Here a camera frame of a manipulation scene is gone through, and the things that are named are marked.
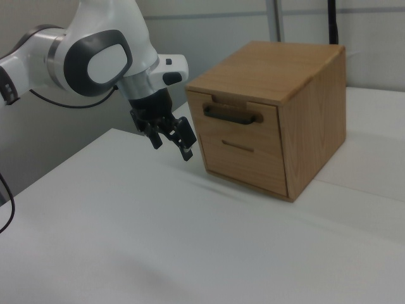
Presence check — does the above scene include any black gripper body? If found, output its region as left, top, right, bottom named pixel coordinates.
left=128, top=88, right=174, bottom=131

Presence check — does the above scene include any black metal drawer handle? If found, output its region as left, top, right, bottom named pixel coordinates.
left=202, top=102, right=257, bottom=126

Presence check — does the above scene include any wooden drawer with handle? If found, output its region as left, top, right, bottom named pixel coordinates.
left=185, top=89, right=283, bottom=153

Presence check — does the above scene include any wooden drawer with slot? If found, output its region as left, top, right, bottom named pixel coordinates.
left=199, top=132, right=290, bottom=196

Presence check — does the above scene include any wooden drawer cabinet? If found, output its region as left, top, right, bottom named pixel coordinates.
left=185, top=40, right=346, bottom=203

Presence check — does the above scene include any black pole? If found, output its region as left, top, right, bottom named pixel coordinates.
left=327, top=0, right=341, bottom=45

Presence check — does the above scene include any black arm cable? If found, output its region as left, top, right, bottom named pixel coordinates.
left=28, top=84, right=119, bottom=109

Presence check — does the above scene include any grey partition post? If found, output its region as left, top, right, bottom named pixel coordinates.
left=270, top=0, right=286, bottom=42

